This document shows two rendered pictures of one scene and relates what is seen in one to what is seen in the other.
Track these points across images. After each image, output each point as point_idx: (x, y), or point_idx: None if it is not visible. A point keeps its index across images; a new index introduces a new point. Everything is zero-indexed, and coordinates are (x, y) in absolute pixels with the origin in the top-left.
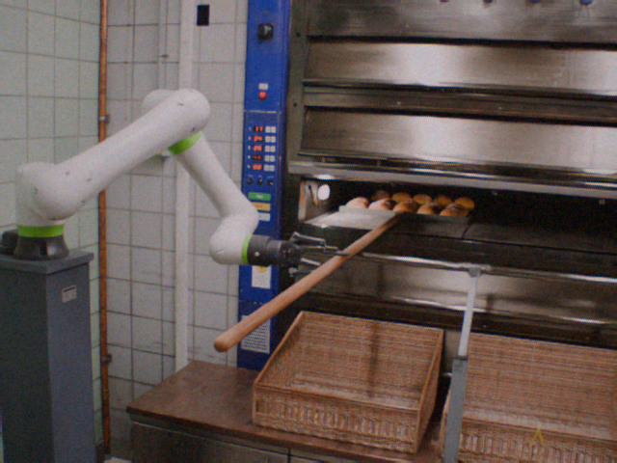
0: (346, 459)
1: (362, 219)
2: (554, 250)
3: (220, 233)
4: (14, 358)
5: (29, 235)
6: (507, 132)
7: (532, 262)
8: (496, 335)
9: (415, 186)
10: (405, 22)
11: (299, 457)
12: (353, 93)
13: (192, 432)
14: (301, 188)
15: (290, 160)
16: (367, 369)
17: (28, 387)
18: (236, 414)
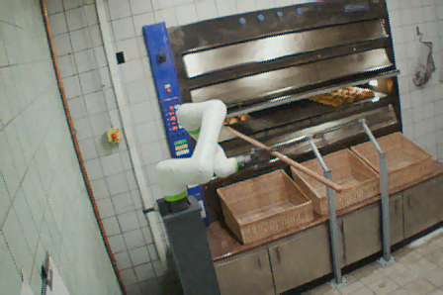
0: (292, 236)
1: None
2: (313, 118)
3: (221, 163)
4: (189, 259)
5: (180, 198)
6: (283, 74)
7: (307, 126)
8: (299, 162)
9: None
10: (226, 37)
11: (271, 246)
12: (213, 76)
13: (220, 262)
14: None
15: None
16: (257, 201)
17: (200, 269)
18: (230, 245)
